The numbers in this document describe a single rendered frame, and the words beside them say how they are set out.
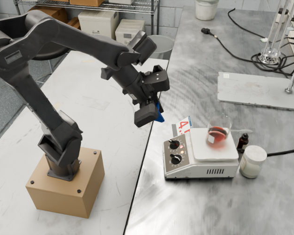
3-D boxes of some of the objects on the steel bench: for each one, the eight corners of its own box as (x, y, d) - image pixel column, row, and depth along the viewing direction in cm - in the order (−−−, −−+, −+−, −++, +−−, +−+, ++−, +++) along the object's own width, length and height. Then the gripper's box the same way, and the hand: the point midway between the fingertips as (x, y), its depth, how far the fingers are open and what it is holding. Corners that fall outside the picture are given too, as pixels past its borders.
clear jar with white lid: (260, 165, 84) (267, 148, 78) (259, 181, 80) (267, 163, 74) (239, 160, 85) (245, 142, 80) (237, 176, 81) (243, 158, 76)
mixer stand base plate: (217, 101, 107) (217, 99, 106) (217, 72, 121) (218, 71, 121) (300, 111, 102) (301, 108, 102) (290, 80, 117) (291, 78, 116)
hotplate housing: (164, 181, 80) (165, 163, 74) (162, 146, 89) (163, 128, 84) (242, 179, 80) (248, 162, 75) (231, 145, 90) (236, 127, 84)
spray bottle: (292, 36, 148) (300, 16, 141) (285, 35, 148) (292, 16, 141) (290, 32, 151) (297, 13, 144) (283, 32, 151) (290, 13, 144)
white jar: (284, 24, 159) (288, 12, 155) (273, 22, 161) (276, 10, 157) (285, 20, 163) (289, 9, 159) (275, 18, 165) (278, 7, 161)
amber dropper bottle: (234, 149, 89) (239, 134, 84) (238, 144, 90) (243, 128, 86) (243, 154, 87) (248, 138, 83) (247, 148, 89) (252, 132, 84)
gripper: (121, 65, 78) (152, 100, 86) (116, 108, 64) (155, 146, 72) (139, 53, 75) (170, 91, 84) (138, 96, 61) (175, 136, 70)
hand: (156, 109), depth 76 cm, fingers open, 4 cm apart
